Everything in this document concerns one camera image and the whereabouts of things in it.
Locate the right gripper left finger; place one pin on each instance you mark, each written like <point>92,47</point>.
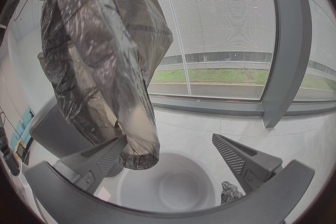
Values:
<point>86,162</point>

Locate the black plastic bag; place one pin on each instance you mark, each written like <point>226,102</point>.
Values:
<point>91,47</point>

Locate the white trash bin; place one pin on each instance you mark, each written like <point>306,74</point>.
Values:
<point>183,165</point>

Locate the black plastic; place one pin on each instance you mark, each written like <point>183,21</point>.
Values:
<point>229,191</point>

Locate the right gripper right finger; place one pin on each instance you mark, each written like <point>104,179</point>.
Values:
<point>257,165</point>

